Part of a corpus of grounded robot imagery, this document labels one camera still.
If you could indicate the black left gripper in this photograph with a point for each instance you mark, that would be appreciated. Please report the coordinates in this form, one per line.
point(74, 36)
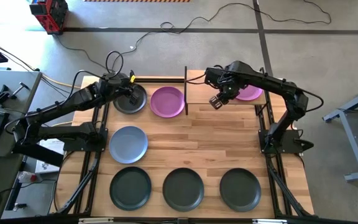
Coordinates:
point(113, 85)

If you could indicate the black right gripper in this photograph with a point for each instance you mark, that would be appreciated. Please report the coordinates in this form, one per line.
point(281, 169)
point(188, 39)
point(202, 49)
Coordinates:
point(225, 79)

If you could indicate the black plate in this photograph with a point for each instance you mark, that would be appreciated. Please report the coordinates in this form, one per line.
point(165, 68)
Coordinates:
point(123, 105)

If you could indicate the purple plate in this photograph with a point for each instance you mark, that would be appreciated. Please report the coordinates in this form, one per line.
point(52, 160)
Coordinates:
point(253, 93)
point(167, 102)

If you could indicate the blue-grey plate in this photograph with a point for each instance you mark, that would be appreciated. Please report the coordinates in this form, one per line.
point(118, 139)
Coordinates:
point(128, 144)

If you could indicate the dark green plate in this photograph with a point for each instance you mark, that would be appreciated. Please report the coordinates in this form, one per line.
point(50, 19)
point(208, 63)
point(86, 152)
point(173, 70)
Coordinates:
point(240, 189)
point(130, 188)
point(183, 189)

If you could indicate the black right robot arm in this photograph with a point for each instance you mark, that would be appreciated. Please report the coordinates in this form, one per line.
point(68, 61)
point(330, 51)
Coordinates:
point(272, 84)

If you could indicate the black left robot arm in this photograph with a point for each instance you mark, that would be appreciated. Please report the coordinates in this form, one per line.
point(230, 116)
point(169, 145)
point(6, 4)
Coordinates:
point(48, 115)

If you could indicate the white cardboard box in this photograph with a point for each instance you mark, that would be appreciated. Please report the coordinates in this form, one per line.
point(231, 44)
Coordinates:
point(53, 147)

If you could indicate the clear plastic bottle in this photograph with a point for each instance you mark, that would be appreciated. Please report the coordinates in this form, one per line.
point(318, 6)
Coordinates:
point(26, 177)

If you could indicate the black desk clamp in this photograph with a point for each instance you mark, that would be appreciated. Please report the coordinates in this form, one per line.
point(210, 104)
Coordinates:
point(0, 95)

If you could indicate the wooden shelf with black frame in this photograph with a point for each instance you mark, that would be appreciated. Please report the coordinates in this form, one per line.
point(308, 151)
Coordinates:
point(197, 95)

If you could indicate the black aluminium table frame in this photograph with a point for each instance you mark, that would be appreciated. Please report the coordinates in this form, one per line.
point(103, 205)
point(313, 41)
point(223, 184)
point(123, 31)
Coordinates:
point(160, 80)

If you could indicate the grey metal table frame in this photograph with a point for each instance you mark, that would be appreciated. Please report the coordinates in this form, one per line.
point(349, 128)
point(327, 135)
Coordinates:
point(351, 137)

